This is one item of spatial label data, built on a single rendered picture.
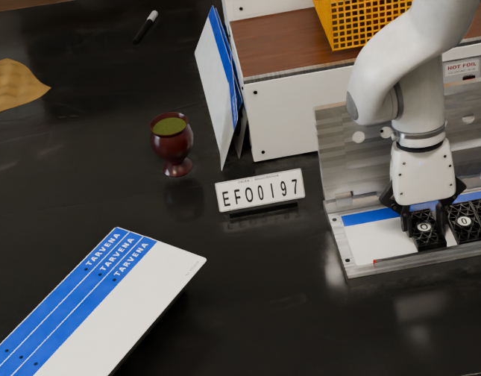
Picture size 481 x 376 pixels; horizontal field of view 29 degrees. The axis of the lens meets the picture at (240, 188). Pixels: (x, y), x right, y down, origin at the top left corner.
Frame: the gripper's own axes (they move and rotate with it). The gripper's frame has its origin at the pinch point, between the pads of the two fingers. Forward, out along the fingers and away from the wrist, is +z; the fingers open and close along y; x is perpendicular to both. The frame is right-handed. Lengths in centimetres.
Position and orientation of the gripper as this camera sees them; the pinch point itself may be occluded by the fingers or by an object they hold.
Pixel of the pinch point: (423, 221)
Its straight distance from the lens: 161.4
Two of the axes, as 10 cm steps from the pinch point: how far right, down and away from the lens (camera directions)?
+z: 1.4, 8.8, 4.6
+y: 9.8, -1.7, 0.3
